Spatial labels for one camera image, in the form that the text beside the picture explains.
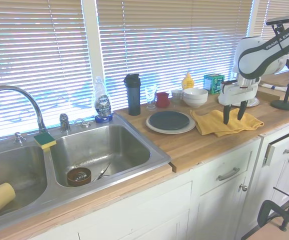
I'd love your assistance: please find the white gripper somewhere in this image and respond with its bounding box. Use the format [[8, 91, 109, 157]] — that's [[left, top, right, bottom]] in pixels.
[[218, 81, 259, 125]]

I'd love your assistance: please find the yellow terry towel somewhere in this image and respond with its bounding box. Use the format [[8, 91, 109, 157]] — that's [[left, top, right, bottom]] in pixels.
[[190, 109, 265, 138]]

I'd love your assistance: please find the white rimmed plate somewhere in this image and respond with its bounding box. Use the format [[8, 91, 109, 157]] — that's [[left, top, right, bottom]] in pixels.
[[244, 97, 261, 108]]

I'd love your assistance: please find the dark plate on white plate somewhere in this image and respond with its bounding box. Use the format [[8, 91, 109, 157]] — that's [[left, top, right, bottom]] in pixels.
[[145, 111, 197, 135]]

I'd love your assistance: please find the dark blue plate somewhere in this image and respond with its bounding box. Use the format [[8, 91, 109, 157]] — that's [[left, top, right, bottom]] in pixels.
[[149, 110, 190, 130]]

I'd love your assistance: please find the green cardboard box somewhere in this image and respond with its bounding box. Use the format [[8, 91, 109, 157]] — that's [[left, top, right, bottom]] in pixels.
[[203, 73, 225, 95]]

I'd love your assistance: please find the wooden tray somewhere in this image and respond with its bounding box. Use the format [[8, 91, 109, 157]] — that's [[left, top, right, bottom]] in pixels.
[[256, 74, 289, 102]]

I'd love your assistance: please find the white bowl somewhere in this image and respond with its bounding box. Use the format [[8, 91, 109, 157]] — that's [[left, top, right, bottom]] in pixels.
[[184, 99, 207, 109], [183, 87, 209, 105]]

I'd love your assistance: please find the white rolled napkin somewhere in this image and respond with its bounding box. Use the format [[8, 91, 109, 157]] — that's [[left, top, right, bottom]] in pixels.
[[259, 83, 289, 92]]

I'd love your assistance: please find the yellow mustard bottle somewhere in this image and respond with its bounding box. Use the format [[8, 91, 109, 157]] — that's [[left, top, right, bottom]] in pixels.
[[181, 71, 195, 90]]

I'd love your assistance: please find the white ajar cabinet drawer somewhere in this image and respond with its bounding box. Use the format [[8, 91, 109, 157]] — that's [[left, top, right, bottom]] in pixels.
[[262, 127, 289, 167]]

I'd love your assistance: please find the red cup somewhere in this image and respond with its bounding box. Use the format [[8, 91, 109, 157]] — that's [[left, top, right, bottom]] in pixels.
[[155, 91, 172, 108]]

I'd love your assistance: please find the clear footed drinking glass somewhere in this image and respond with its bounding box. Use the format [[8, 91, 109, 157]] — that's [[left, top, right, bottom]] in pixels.
[[144, 84, 158, 111]]

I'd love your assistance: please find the white horizontal window blind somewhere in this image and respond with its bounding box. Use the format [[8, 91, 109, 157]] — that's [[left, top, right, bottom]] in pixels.
[[244, 0, 289, 78], [0, 0, 93, 142], [95, 0, 254, 112]]

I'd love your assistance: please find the black shaker bottle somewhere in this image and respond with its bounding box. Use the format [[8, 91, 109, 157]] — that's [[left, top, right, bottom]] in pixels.
[[123, 73, 142, 116]]

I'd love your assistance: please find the dark metal table clamp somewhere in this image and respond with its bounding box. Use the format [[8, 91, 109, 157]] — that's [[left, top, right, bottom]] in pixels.
[[256, 186, 289, 232]]

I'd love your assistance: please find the white kitchen base cabinet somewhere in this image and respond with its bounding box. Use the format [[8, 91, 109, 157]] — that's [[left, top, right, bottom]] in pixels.
[[29, 117, 289, 240]]

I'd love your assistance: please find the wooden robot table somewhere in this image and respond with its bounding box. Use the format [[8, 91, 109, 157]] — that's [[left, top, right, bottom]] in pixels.
[[241, 217, 289, 240]]

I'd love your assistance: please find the clear dish soap bottle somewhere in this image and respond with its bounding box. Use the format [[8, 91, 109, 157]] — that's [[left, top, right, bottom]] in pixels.
[[93, 76, 114, 124]]

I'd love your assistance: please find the stainless steel double sink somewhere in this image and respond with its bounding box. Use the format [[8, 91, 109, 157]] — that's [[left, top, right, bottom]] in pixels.
[[0, 113, 172, 237]]

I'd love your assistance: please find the brown bowl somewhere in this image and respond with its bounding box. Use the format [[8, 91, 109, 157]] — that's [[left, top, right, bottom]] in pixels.
[[66, 167, 93, 188]]

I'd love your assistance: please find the yellow green sponge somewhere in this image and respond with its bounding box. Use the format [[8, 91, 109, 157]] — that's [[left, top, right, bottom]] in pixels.
[[33, 133, 57, 150]]

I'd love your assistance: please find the chrome gooseneck faucet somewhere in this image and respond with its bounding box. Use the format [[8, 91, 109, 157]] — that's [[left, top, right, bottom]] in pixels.
[[0, 85, 48, 133]]

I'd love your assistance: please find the chrome sink knob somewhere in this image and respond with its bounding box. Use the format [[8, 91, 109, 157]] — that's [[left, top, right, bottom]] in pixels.
[[13, 132, 25, 145]]

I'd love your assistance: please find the black round-base camera stand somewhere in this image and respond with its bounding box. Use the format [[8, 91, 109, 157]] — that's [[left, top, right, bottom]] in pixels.
[[270, 23, 289, 111]]

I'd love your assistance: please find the grey stereo camera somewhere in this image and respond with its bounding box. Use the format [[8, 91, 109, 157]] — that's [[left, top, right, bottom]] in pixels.
[[266, 15, 289, 26]]

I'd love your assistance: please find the chrome sink sprayer ring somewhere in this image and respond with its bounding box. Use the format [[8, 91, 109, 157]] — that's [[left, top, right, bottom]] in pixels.
[[73, 118, 91, 129]]

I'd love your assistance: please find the chrome faucet handle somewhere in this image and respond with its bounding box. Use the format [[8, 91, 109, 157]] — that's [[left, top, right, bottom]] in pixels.
[[59, 113, 72, 133]]

